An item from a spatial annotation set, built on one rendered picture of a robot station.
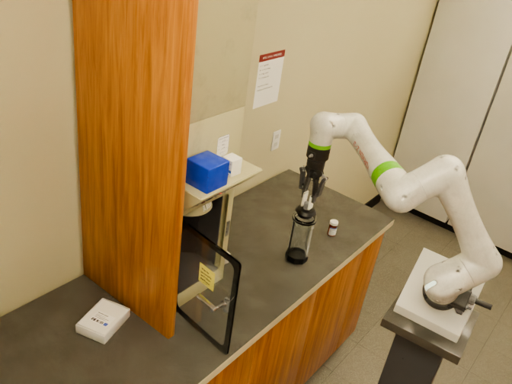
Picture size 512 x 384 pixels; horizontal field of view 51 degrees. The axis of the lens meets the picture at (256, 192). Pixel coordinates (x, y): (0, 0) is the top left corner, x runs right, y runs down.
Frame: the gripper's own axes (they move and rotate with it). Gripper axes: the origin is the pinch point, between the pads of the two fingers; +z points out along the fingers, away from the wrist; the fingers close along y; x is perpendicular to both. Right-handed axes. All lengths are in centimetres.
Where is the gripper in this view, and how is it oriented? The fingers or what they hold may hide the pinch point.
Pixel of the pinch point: (308, 200)
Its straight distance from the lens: 227.5
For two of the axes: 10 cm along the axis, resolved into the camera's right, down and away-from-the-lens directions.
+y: 7.6, 4.1, -5.1
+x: 6.4, -3.1, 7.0
